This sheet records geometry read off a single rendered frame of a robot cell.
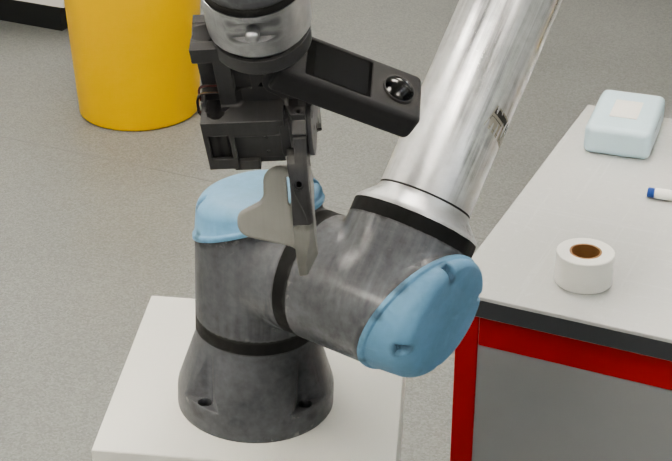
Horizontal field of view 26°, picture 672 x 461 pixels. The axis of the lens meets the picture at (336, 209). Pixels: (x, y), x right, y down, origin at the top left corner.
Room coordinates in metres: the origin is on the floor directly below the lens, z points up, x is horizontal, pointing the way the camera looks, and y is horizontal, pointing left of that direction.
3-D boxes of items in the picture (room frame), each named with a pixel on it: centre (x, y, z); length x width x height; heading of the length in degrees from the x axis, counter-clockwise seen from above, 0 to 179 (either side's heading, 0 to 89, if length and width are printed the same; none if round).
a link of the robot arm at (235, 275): (1.17, 0.07, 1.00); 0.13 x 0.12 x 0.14; 55
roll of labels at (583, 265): (1.53, -0.30, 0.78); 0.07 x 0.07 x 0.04
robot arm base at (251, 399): (1.18, 0.08, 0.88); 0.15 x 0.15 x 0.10
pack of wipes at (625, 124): (1.95, -0.42, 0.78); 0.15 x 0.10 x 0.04; 161
